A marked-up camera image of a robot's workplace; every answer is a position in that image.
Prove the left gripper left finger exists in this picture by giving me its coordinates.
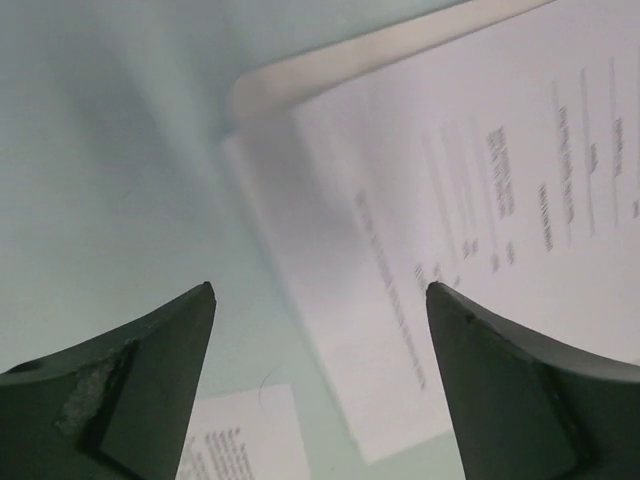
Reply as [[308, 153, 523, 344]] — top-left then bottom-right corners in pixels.
[[1, 282, 216, 479]]

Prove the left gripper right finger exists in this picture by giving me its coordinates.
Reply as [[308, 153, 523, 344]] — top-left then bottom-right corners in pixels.
[[426, 282, 639, 479]]

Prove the white signature form sheet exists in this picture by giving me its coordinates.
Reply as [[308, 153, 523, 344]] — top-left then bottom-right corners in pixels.
[[224, 1, 639, 463]]

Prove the white folder with clip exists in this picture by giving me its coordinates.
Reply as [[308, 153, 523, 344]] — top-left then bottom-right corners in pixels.
[[226, 0, 545, 133]]

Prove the white dense text sheet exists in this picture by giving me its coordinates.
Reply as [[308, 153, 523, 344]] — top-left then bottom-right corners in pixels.
[[176, 384, 311, 480]]

